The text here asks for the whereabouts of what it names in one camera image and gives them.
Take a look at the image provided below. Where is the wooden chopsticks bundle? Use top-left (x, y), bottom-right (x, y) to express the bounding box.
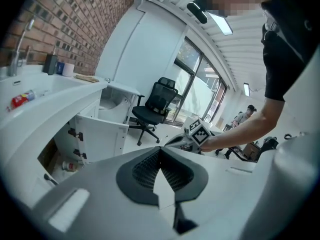
top-left (72, 74), bottom-right (100, 83)

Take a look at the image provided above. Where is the person's right forearm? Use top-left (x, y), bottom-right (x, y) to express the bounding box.
top-left (199, 97), bottom-right (286, 154)

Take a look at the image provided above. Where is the person's black shirt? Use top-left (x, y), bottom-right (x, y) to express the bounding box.
top-left (259, 0), bottom-right (320, 103)

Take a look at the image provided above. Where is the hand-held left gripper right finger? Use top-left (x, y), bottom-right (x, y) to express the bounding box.
top-left (159, 145), bottom-right (275, 240)

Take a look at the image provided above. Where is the chrome faucet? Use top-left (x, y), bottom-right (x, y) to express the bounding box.
top-left (7, 15), bottom-right (36, 77)

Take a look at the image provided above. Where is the black box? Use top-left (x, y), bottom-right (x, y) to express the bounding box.
top-left (42, 53), bottom-right (59, 76)

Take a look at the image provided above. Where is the brown cardboard box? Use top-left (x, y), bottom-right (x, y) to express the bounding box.
top-left (241, 142), bottom-right (261, 160)

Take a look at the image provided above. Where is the white cabinet door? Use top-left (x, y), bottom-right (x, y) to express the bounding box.
top-left (74, 114), bottom-right (130, 164)
top-left (23, 158), bottom-right (62, 209)

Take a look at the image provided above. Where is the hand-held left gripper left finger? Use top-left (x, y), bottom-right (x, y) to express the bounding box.
top-left (31, 145), bottom-right (176, 240)

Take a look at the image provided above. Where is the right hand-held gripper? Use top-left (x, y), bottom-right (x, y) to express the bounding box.
top-left (164, 117), bottom-right (219, 155)

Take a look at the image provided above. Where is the black mesh office chair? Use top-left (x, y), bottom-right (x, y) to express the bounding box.
top-left (127, 76), bottom-right (179, 147)

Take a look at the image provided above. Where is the black door handle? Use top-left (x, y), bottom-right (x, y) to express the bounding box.
top-left (43, 173), bottom-right (60, 186)

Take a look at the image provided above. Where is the white paper roll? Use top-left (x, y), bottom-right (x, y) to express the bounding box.
top-left (61, 62), bottom-right (75, 78)

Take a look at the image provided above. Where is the black door hinge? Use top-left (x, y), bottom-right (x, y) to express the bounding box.
top-left (67, 127), bottom-right (84, 142)
top-left (72, 148), bottom-right (88, 160)

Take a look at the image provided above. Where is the black head-worn camera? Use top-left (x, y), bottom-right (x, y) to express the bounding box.
top-left (186, 1), bottom-right (209, 24)

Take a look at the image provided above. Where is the large glass window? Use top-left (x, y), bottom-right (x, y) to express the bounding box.
top-left (163, 35), bottom-right (229, 125)

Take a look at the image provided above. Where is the white bottle with red label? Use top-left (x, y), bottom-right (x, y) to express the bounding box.
top-left (61, 160), bottom-right (84, 172)

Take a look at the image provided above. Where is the red drink can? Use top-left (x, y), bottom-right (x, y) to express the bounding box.
top-left (6, 89), bottom-right (37, 112)

